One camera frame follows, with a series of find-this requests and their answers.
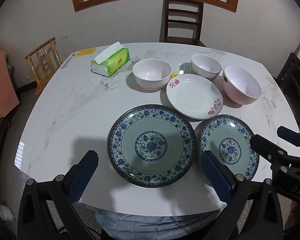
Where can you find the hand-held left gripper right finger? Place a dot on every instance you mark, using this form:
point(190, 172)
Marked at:
point(216, 177)

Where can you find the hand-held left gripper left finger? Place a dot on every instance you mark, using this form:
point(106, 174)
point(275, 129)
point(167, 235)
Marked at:
point(83, 177)

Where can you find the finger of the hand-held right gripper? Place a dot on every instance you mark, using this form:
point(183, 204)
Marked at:
point(262, 145)
point(288, 133)

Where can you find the small blue floral plate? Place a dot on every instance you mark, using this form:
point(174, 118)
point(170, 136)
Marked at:
point(230, 140)

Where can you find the pink bowl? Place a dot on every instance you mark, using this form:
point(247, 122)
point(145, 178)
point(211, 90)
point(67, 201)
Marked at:
point(240, 80)

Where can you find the large blue floral plate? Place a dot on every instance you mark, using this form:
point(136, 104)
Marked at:
point(151, 146)

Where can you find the white plate with pink flowers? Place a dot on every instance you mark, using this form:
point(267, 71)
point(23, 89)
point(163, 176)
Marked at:
point(192, 97)

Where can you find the white bowl with grey print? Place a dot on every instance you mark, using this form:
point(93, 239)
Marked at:
point(206, 65)

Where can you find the white ribbed bowl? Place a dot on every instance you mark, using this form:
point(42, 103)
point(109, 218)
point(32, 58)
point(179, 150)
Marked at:
point(152, 71)

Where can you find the dark wooden furniture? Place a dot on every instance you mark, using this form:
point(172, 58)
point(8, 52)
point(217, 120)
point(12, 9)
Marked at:
point(292, 80)

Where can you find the round yellow warning sticker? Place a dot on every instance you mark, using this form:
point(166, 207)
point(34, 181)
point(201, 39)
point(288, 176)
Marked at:
point(174, 75)

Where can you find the grey label sticker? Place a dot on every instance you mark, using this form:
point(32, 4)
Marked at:
point(68, 60)

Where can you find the green tissue pack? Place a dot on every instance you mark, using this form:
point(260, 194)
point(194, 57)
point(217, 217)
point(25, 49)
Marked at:
point(115, 62)

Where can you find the pink cloth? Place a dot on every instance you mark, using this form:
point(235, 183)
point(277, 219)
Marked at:
point(1, 85)

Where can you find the rectangular yellow sticker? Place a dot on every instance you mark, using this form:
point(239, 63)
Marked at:
point(86, 52)

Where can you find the bamboo chair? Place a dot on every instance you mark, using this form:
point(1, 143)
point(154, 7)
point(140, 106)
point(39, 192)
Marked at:
point(41, 47)

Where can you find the dark wooden chair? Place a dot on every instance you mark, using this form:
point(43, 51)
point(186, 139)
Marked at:
point(182, 3)

